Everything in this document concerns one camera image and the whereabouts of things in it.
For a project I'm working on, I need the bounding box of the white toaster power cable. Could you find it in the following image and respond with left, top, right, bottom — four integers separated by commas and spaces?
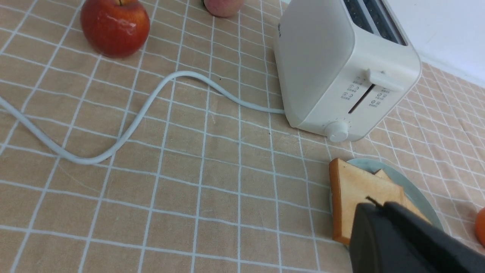
0, 71, 285, 165

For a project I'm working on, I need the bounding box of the orange persimmon with green leaf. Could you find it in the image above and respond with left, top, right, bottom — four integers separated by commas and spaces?
474, 207, 485, 247

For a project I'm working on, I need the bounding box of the toast slice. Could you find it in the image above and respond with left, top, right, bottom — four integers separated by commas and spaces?
374, 169, 431, 223
329, 158, 401, 246

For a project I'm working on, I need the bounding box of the orange checkered tablecloth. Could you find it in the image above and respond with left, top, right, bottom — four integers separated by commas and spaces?
0, 0, 484, 273

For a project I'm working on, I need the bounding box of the red apple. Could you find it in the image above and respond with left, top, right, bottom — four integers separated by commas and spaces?
80, 0, 150, 58

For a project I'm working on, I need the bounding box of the light blue plate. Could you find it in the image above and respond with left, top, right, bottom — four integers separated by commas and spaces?
330, 158, 444, 230

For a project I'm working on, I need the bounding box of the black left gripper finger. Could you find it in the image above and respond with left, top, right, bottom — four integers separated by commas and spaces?
349, 197, 485, 273

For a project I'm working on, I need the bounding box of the white two-slot toaster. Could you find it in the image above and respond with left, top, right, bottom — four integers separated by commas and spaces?
273, 0, 422, 142

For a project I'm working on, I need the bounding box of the pink peach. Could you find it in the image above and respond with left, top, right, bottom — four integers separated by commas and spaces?
202, 0, 245, 18

